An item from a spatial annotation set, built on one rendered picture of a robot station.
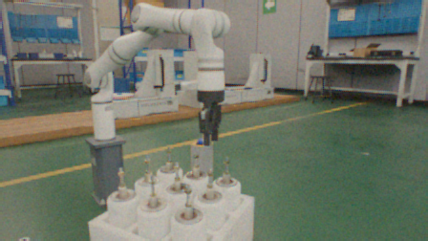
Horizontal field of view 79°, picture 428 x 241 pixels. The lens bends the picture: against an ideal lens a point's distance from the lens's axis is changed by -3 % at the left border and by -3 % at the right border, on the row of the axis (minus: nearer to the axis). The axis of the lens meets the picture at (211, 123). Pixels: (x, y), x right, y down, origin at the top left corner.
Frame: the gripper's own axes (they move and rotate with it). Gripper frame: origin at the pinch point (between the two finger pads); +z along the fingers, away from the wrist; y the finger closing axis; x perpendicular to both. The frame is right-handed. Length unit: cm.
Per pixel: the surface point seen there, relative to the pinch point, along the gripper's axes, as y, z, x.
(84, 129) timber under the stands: 125, 38, 164
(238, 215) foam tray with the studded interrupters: 4.2, 25.2, -7.4
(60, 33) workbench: 400, -88, 466
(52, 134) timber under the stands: 102, 38, 178
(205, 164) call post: 28.5, 19.1, 11.4
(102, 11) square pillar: 493, -145, 425
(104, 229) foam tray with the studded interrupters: -14.5, 25.1, 27.8
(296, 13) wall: 566, -127, -16
